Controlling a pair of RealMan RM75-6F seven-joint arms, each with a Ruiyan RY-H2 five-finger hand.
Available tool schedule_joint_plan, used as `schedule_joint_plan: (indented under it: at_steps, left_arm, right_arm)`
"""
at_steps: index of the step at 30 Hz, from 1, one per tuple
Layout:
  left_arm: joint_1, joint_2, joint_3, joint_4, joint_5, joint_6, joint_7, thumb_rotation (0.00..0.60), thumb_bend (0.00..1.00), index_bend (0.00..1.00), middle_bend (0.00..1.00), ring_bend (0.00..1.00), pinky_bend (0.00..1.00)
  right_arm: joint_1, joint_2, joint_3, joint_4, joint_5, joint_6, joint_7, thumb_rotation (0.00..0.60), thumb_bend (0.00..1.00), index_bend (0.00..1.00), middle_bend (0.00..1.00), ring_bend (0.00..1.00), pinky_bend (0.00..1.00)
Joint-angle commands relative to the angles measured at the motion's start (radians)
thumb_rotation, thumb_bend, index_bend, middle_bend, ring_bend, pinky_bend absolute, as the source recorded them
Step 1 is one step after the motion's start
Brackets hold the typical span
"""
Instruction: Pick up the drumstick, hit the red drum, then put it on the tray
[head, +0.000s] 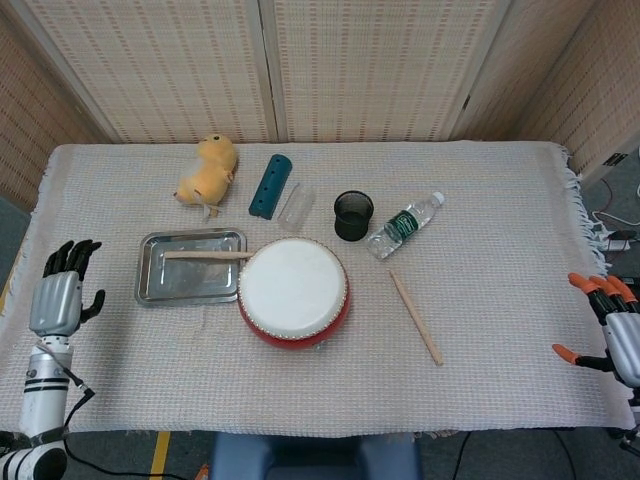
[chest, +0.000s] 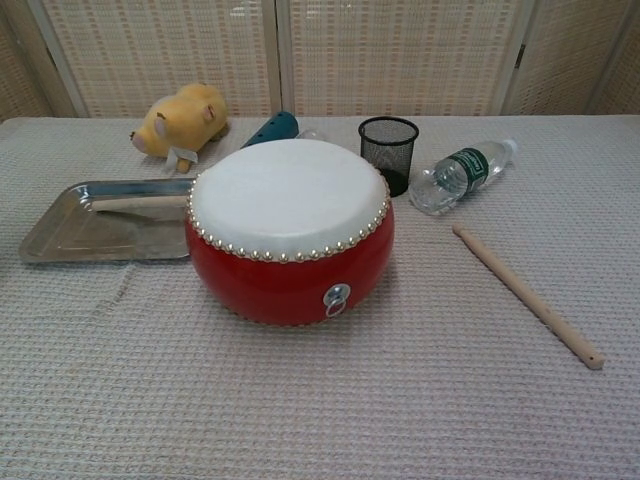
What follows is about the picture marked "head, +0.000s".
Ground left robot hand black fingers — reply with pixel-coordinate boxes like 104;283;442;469
28;239;107;337

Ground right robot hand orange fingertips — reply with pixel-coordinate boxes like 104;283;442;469
552;272;640;389

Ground wooden drumstick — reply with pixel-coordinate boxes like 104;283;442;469
163;250;256;261
389;270;444;367

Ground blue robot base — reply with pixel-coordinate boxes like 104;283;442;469
209;432;421;480

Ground rectangular metal tray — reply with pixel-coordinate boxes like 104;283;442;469
133;228;248;306

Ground red drum with white skin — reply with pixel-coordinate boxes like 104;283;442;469
236;237;352;352

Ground white woven tablecloth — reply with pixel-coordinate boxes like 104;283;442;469
0;141;636;441

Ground woven folding screen panel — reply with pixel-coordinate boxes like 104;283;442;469
464;0;640;174
257;0;516;144
9;0;279;146
0;9;109;211

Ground yellow plush toy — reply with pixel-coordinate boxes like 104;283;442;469
173;134;239;221

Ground teal block with holes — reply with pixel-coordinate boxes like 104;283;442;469
248;153;293;220

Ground plastic water bottle green label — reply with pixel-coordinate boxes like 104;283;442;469
364;191;446;260

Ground clear plastic container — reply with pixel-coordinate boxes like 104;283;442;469
277;182;317;232

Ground black mesh pen cup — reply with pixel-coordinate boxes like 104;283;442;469
333;189;375;243

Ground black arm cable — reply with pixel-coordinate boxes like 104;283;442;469
49;362;211;480

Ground red floor cable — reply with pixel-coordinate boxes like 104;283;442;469
599;177;619;211

